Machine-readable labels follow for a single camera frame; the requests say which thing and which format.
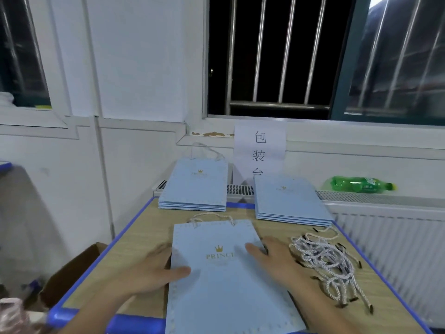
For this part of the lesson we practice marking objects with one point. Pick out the person's left hand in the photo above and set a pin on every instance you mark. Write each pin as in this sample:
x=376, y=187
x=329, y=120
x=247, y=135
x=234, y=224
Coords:
x=153, y=271

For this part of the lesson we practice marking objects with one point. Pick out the person's right hand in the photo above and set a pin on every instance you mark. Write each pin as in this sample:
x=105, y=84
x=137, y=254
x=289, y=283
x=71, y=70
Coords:
x=277, y=259

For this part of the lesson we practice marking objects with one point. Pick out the stack of finished blue bags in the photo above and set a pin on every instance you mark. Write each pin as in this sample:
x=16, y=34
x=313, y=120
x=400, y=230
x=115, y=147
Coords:
x=222, y=295

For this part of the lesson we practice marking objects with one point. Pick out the stack of blue paper bags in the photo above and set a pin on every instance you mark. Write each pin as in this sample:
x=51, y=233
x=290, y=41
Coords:
x=292, y=194

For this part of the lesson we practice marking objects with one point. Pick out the person's right forearm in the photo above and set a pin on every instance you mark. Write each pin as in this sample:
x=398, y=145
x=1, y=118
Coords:
x=327, y=309

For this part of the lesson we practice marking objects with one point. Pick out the blue-edged wooden desk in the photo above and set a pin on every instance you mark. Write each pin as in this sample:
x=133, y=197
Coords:
x=139, y=233

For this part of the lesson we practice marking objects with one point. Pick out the brown cardboard box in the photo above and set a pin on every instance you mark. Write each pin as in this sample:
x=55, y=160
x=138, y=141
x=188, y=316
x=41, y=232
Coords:
x=66, y=274

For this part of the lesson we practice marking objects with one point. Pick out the green plastic bottle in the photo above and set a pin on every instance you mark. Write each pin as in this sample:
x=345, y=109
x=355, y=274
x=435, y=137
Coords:
x=358, y=184

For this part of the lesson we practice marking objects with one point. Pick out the white paper sign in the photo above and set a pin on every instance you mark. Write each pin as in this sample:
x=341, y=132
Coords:
x=258, y=146

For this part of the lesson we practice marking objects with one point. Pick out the pink water bottle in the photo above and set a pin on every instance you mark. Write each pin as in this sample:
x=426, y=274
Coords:
x=12, y=316

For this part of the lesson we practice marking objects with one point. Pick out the metal window grille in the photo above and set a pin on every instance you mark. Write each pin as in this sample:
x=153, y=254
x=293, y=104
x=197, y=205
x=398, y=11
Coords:
x=278, y=104

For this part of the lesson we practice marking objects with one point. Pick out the grey metal desk blue edge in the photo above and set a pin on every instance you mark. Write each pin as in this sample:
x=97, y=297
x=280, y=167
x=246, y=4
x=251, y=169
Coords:
x=5, y=165

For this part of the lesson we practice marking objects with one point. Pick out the small white container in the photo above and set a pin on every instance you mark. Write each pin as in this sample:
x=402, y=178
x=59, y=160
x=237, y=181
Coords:
x=5, y=99

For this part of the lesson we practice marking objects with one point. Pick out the teal framed sliding window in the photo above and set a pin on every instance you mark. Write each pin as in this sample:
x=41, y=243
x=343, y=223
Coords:
x=396, y=59

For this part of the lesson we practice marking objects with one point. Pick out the white framed window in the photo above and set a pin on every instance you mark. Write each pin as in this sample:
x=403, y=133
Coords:
x=35, y=66

